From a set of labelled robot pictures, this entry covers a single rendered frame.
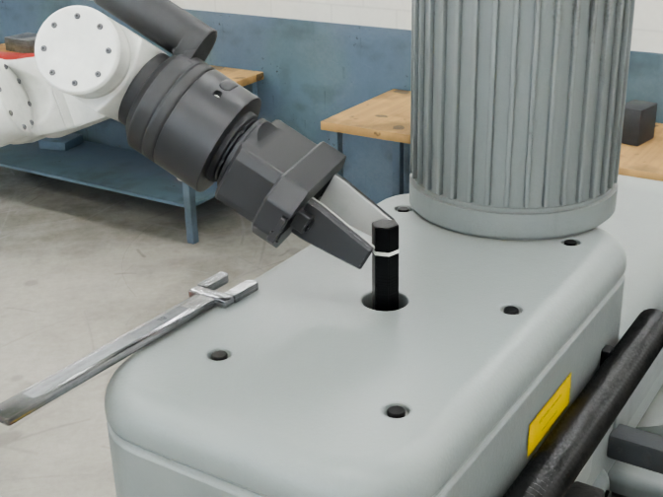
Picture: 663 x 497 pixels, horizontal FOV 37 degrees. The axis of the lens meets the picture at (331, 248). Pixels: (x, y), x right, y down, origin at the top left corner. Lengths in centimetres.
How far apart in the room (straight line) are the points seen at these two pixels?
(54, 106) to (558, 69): 42
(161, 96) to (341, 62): 507
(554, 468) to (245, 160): 32
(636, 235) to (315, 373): 68
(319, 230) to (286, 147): 7
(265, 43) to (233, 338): 540
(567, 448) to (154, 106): 40
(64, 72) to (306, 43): 519
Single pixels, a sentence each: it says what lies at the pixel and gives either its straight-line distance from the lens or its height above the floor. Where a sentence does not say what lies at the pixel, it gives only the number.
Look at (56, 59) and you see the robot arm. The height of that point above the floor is 208.
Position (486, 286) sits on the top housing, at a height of 189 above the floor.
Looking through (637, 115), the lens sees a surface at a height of 102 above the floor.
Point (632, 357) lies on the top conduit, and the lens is 90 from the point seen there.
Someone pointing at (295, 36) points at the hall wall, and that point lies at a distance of 596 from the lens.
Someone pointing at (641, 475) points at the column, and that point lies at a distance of 124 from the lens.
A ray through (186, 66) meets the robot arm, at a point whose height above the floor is 207.
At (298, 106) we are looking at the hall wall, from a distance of 605.
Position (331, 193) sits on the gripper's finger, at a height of 197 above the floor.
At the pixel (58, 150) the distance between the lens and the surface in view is 704.
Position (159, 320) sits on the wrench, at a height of 190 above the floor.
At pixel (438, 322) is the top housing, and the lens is 75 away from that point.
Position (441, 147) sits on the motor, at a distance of 89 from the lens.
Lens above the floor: 223
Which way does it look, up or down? 23 degrees down
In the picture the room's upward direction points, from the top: 1 degrees counter-clockwise
